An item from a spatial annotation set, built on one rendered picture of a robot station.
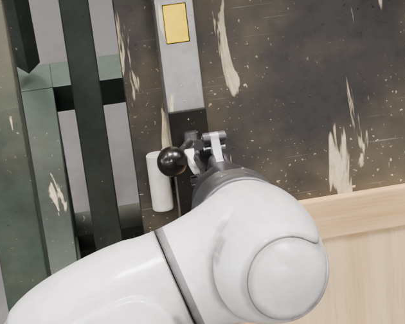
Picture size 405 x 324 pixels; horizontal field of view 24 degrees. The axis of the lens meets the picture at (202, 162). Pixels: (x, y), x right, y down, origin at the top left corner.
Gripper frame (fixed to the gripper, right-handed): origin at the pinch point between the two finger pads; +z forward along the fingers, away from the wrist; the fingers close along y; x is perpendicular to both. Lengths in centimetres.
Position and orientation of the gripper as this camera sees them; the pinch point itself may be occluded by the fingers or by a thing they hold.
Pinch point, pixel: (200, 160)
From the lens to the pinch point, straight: 114.2
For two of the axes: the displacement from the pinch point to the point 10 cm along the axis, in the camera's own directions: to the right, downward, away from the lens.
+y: -1.2, -9.6, -2.6
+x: -9.8, 1.5, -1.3
